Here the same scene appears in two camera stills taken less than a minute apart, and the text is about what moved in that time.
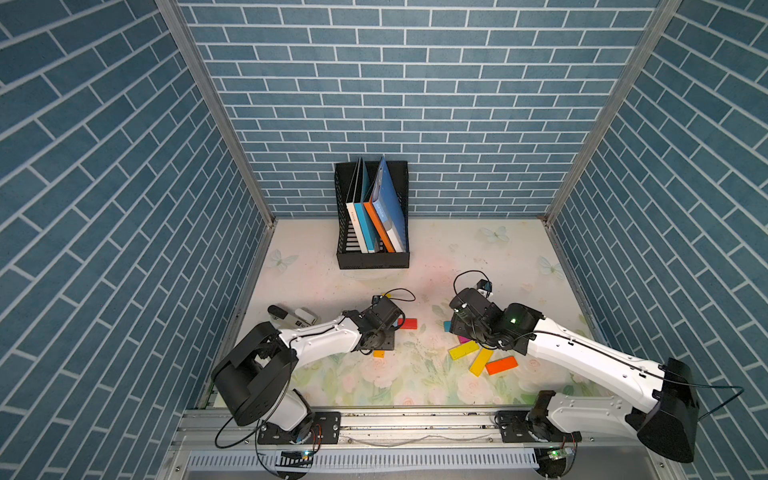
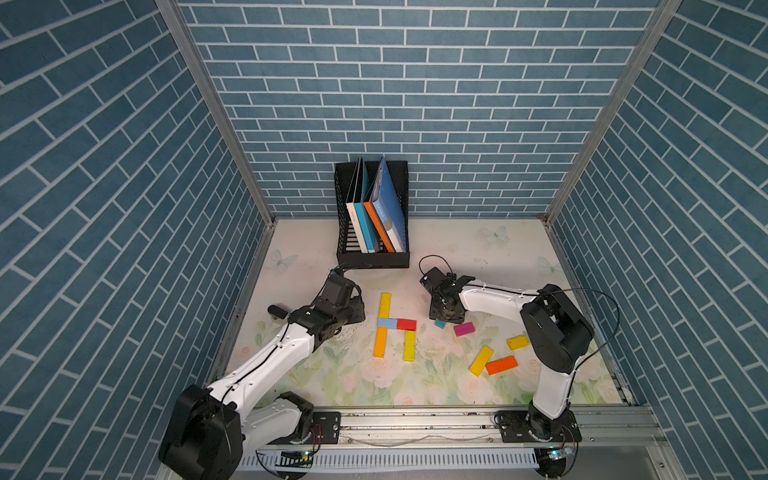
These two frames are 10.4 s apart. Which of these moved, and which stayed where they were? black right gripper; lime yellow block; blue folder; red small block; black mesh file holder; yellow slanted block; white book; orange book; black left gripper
Moved: black left gripper; lime yellow block; black right gripper
Stayed: orange book; black mesh file holder; blue folder; yellow slanted block; white book; red small block
